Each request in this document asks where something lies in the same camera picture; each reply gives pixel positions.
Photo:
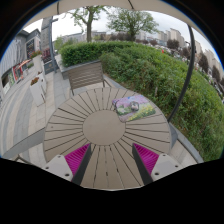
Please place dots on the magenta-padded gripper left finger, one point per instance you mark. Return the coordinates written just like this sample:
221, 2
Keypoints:
77, 157

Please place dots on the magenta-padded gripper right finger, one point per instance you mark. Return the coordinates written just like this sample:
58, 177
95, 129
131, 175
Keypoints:
145, 157

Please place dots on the floral print mouse pad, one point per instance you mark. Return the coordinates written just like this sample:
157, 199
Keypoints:
145, 111

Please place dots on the grey bench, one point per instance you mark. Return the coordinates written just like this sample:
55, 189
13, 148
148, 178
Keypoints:
23, 143

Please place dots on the white planter box with flowers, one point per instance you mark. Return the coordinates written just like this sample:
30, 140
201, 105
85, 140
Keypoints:
37, 63
37, 91

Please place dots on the brown slatted chair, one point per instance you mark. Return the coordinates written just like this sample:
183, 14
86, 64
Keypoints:
85, 75

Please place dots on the curved black umbrella pole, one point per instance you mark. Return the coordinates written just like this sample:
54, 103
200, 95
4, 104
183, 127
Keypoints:
190, 70

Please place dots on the grey shopfront building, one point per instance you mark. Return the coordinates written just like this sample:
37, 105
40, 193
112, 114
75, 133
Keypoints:
15, 56

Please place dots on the tall grey sign pillar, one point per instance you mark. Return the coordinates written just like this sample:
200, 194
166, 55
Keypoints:
46, 40

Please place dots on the distant apartment buildings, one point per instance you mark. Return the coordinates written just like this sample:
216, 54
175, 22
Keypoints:
175, 36

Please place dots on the thin-trunked tree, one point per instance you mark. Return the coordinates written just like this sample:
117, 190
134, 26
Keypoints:
89, 31

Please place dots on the round-crowned tree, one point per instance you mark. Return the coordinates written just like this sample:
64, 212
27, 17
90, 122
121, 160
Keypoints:
131, 21

